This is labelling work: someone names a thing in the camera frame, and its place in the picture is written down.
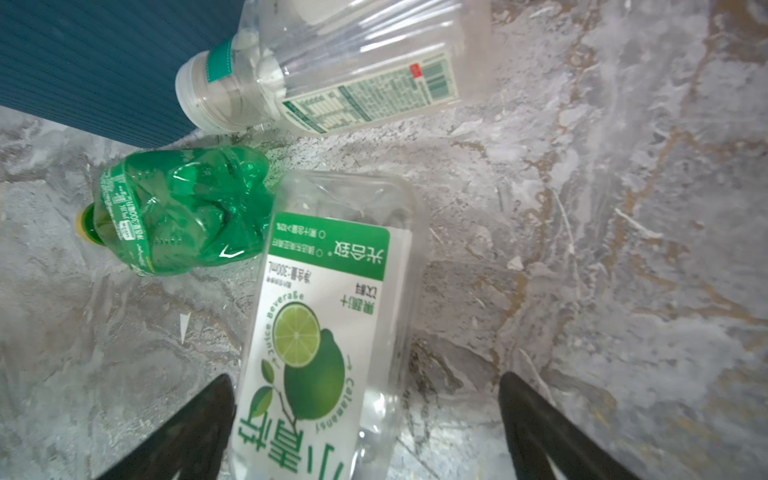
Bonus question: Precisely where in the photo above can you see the green crushed bottle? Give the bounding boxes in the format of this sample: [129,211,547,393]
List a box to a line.
[75,146,273,276]

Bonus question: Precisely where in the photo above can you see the lime label white bottle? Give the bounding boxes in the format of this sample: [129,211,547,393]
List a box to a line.
[227,171,427,479]

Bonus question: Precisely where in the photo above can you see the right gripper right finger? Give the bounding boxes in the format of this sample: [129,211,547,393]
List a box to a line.
[498,372,637,480]

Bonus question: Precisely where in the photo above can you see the clear bottle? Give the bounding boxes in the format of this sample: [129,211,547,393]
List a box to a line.
[175,0,492,137]

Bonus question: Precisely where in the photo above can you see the teal bin with yellow rim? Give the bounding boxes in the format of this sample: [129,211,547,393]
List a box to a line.
[1,0,243,148]

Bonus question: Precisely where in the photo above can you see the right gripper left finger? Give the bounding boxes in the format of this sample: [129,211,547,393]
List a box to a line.
[100,374,235,480]

